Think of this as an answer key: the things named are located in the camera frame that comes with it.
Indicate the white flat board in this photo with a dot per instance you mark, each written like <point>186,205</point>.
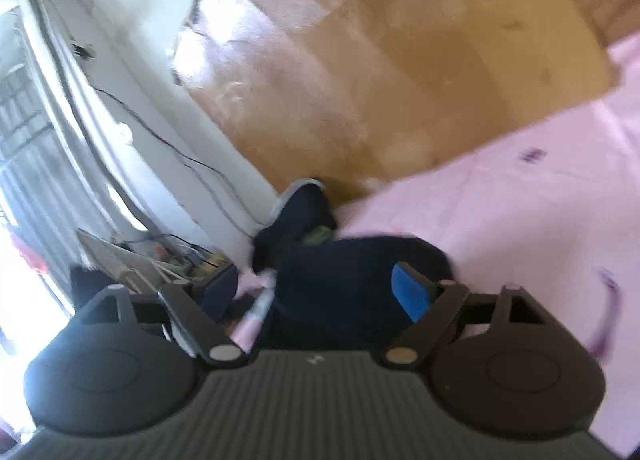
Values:
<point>112,254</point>

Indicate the wooden headboard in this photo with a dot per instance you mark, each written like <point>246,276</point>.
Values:
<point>380,60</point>

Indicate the dark shoe with grey sole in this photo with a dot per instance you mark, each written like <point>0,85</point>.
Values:
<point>300,220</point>

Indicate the pile of small clutter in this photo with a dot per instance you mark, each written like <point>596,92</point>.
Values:
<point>200,260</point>

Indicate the pink floral bed sheet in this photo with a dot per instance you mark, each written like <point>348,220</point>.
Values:
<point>510,220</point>

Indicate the navy red patterned knit sweater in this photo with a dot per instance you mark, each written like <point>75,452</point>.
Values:
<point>345,285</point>

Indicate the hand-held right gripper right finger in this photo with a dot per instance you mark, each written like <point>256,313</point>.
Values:
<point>410,292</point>

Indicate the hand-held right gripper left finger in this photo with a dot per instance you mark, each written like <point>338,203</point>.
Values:
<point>222,286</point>

